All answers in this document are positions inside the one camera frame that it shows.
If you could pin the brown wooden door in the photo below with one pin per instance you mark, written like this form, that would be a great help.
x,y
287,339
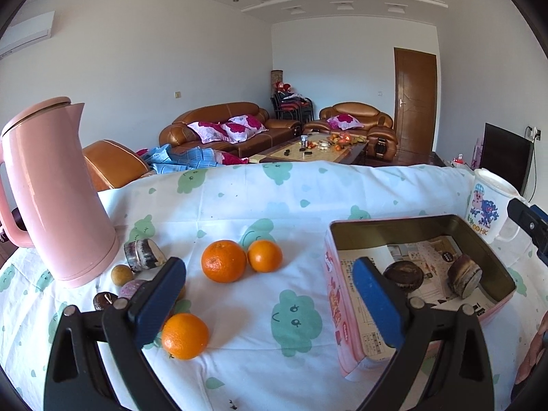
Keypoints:
x,y
416,99

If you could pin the stacked dark chairs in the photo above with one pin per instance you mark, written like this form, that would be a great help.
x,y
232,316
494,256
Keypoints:
x,y
292,107

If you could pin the brown leather armchair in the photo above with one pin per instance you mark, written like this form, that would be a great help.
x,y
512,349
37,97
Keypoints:
x,y
378,128

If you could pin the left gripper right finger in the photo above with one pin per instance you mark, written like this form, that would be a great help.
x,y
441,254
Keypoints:
x,y
461,377

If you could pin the dark brown chestnut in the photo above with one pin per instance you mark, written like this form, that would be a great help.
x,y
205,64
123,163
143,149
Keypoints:
x,y
103,300

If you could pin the pink electric kettle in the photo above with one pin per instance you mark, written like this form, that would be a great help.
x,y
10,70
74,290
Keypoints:
x,y
64,219

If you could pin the large orange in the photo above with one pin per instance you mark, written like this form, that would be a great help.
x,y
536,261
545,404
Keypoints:
x,y
224,261

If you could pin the pink floral armchair pillow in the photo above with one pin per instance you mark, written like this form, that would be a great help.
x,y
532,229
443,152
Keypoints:
x,y
344,122

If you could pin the sugarcane chunk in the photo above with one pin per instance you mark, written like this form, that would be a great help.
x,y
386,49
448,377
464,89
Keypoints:
x,y
464,276

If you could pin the pink floral pillow left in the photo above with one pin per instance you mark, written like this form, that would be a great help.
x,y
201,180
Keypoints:
x,y
209,132

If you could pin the white wall air conditioner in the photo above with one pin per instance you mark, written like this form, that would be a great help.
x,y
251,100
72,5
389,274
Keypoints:
x,y
26,33

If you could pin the black television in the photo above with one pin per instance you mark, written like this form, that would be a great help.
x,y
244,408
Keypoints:
x,y
508,155

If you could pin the long brown leather sofa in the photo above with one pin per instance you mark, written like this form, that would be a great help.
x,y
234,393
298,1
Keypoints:
x,y
180,137

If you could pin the wooden coffee table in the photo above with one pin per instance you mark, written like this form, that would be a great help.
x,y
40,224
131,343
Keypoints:
x,y
337,148

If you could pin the pink rectangular tin box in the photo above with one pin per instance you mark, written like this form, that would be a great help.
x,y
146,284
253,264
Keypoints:
x,y
439,259

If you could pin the blue plaid blanket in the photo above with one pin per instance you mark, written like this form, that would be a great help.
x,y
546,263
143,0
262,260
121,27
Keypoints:
x,y
164,160

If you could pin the purple round turnip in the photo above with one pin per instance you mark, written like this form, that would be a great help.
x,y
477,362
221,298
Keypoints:
x,y
128,290

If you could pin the small orange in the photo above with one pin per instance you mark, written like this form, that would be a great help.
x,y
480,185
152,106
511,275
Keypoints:
x,y
264,256

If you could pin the white cartoon lidded mug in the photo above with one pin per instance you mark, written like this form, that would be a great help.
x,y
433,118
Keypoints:
x,y
487,212

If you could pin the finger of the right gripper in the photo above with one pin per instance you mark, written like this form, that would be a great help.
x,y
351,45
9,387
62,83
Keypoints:
x,y
534,222

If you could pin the person's right hand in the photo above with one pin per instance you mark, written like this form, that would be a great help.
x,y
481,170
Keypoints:
x,y
533,353

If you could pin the pink floral pillow right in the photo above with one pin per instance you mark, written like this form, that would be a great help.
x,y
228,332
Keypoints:
x,y
243,127

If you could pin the white green cartoon tablecloth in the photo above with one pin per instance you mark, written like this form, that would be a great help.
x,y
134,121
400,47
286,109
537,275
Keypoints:
x,y
244,367

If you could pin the small tan round fruit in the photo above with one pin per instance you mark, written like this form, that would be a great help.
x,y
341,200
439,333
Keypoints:
x,y
121,274

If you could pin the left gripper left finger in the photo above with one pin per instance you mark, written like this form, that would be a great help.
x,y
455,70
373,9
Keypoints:
x,y
76,376

